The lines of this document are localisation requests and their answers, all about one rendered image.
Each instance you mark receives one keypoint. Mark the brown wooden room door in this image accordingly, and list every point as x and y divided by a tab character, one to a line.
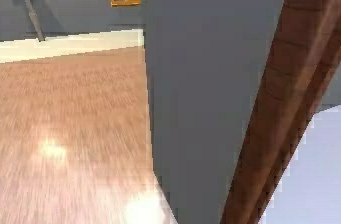
288	100

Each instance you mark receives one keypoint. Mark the grey slanted pole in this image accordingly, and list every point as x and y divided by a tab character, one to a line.
34	20

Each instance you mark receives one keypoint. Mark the orange framed wall picture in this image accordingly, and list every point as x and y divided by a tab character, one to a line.
125	2

